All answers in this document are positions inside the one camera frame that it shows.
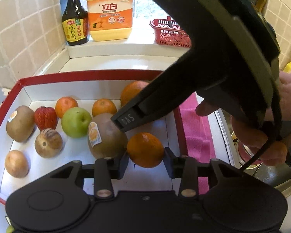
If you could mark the tan round passion fruit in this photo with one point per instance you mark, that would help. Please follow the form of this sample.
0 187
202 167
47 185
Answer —
16 164

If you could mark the yellow detergent jug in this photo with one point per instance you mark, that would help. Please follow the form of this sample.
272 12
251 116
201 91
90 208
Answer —
110 19

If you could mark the small tangerine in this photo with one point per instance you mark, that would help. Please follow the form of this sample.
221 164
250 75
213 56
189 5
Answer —
103 105

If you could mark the red white cardboard box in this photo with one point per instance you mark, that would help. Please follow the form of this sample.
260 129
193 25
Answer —
85 87

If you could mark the large orange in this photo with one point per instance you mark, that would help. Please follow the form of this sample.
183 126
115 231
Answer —
131 90

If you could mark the green apple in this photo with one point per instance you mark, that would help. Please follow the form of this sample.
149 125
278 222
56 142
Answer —
10 229
75 122

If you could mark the red strawberry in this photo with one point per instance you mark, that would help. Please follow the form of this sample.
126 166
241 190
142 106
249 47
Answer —
46 117

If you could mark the metal sink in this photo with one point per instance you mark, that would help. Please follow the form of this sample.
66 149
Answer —
226 149

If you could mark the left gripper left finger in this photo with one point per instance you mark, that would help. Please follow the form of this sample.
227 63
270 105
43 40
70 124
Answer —
106 169

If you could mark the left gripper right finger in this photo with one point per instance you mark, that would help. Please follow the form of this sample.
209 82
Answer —
184 168

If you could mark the pink cloth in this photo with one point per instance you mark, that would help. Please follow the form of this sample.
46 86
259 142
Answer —
197 131

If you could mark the small brown kiwi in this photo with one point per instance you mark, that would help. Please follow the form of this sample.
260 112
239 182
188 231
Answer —
21 123

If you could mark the large brown kiwi with sticker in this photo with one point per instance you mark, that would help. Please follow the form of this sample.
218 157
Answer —
104 138

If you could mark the dark soy sauce bottle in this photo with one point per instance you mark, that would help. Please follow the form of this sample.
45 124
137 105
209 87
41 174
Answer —
75 23

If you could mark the red plastic basket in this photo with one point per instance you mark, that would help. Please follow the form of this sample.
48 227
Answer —
168 32

